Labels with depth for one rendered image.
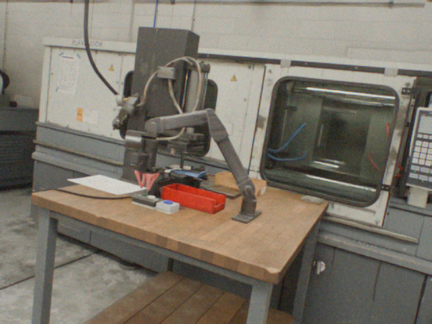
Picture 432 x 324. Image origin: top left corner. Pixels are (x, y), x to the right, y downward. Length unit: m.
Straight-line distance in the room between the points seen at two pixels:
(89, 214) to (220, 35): 3.82
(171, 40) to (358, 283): 1.62
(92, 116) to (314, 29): 2.65
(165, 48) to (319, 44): 2.86
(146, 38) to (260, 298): 1.28
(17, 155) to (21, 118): 0.43
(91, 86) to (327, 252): 2.09
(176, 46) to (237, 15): 3.12
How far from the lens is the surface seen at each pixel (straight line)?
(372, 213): 2.17
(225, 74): 2.44
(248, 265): 1.13
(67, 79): 3.31
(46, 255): 1.64
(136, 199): 1.52
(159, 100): 1.83
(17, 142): 4.85
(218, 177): 2.01
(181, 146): 1.72
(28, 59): 7.29
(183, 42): 1.80
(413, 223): 2.20
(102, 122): 3.02
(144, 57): 1.90
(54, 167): 3.40
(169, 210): 1.45
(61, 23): 6.77
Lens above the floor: 1.34
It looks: 9 degrees down
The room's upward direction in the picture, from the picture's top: 8 degrees clockwise
